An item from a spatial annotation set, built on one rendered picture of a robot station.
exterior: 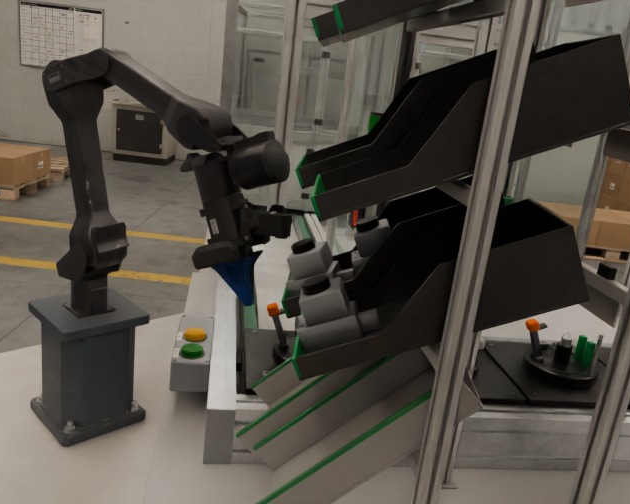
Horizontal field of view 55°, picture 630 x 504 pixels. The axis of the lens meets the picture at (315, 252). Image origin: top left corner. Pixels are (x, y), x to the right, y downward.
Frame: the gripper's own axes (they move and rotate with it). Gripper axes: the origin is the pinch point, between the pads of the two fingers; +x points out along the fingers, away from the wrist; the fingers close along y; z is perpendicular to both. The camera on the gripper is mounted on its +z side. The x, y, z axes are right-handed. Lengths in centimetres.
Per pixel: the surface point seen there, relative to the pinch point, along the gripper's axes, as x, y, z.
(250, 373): 18.0, 16.0, -7.8
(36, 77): -253, 755, -460
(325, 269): -0.6, -8.6, 13.1
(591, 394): 38, 31, 50
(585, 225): 24, 130, 80
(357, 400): 15.5, -11.4, 13.6
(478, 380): 31, 29, 30
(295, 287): 1.0, -7.9, 8.8
